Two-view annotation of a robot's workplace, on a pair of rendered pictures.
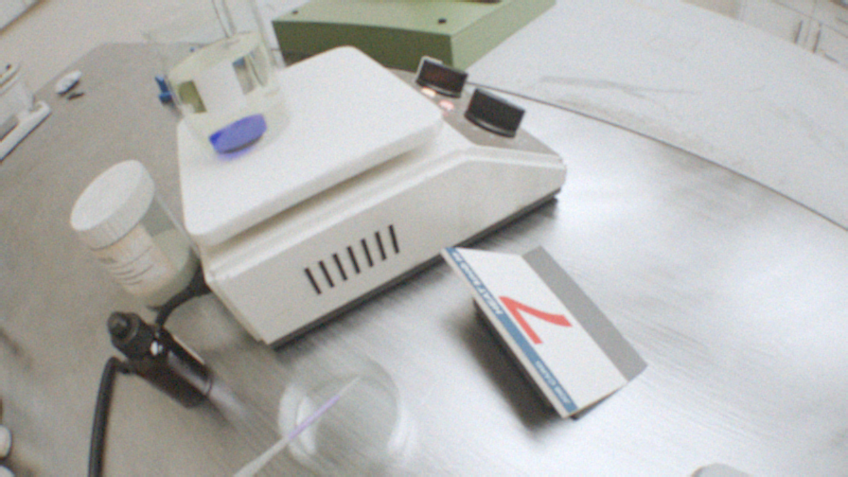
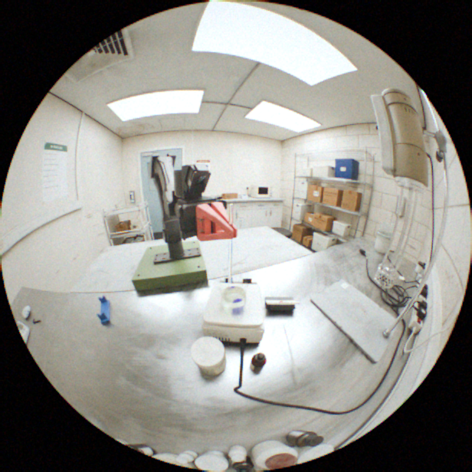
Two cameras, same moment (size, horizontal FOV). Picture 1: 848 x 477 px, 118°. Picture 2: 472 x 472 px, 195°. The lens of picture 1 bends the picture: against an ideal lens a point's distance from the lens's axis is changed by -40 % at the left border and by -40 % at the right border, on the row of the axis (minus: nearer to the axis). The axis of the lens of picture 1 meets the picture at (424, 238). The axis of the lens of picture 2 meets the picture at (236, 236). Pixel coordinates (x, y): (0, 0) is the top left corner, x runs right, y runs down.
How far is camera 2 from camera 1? 29 cm
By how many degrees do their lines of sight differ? 56
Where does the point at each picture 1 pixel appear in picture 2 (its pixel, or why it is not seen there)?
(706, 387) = (299, 293)
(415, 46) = (195, 275)
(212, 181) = (247, 317)
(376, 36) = (181, 276)
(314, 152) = (254, 300)
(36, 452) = (251, 431)
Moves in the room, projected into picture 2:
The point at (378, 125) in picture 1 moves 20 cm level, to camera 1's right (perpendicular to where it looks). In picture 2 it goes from (254, 291) to (273, 254)
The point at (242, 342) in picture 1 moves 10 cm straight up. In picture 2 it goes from (252, 349) to (257, 328)
